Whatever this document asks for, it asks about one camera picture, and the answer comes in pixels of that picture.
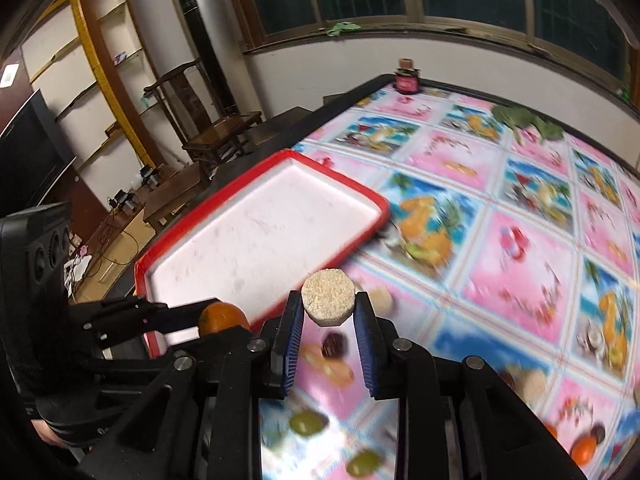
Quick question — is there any green leafy vegetable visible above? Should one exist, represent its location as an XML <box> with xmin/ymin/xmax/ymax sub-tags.
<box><xmin>491</xmin><ymin>105</ymin><xmax>564</xmax><ymax>145</ymax></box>

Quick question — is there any silver tower air conditioner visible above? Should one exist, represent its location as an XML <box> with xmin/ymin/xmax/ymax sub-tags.
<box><xmin>171</xmin><ymin>0</ymin><xmax>262</xmax><ymax>115</ymax></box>

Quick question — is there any red white rectangular tray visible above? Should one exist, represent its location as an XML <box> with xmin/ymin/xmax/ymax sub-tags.
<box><xmin>134</xmin><ymin>150</ymin><xmax>390</xmax><ymax>330</ymax></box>

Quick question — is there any low wooden table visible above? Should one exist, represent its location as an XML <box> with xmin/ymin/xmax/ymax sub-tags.
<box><xmin>143</xmin><ymin>162</ymin><xmax>209</xmax><ymax>233</ymax></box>

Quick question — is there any dark wooden chair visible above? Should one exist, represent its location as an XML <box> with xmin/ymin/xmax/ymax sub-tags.
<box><xmin>143</xmin><ymin>58</ymin><xmax>262</xmax><ymax>171</ymax></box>

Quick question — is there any white shelf with yellow frame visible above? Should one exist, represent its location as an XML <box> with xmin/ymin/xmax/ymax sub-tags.
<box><xmin>20</xmin><ymin>0</ymin><xmax>165</xmax><ymax>203</ymax></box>

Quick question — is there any colourful fruit print tablecloth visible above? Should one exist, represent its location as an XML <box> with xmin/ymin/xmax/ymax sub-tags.
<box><xmin>281</xmin><ymin>84</ymin><xmax>639</xmax><ymax>479</ymax></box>

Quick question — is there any dark red jujube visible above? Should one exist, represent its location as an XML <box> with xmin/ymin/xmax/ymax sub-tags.
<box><xmin>321</xmin><ymin>332</ymin><xmax>347</xmax><ymax>360</ymax></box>

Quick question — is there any green grape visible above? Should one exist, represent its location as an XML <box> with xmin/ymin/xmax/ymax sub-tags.
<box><xmin>345</xmin><ymin>448</ymin><xmax>383</xmax><ymax>479</ymax></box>
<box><xmin>288</xmin><ymin>410</ymin><xmax>329</xmax><ymax>438</ymax></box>

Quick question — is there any person's left hand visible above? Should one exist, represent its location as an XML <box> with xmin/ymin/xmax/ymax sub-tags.
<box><xmin>32</xmin><ymin>419</ymin><xmax>70</xmax><ymax>448</ymax></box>

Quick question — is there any beige round banana slice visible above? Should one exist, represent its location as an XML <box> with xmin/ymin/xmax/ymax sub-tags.
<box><xmin>300</xmin><ymin>269</ymin><xmax>356</xmax><ymax>326</ymax></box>

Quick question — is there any green cloth on windowsill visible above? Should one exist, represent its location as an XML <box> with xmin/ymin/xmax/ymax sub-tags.
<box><xmin>326</xmin><ymin>21</ymin><xmax>361</xmax><ymax>38</ymax></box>

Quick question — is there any small orange tangerine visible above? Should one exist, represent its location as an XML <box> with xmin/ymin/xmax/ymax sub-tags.
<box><xmin>570</xmin><ymin>434</ymin><xmax>598</xmax><ymax>467</ymax></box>

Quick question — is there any black television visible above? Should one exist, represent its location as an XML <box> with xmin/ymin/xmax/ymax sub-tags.
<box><xmin>0</xmin><ymin>90</ymin><xmax>76</xmax><ymax>218</ymax></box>

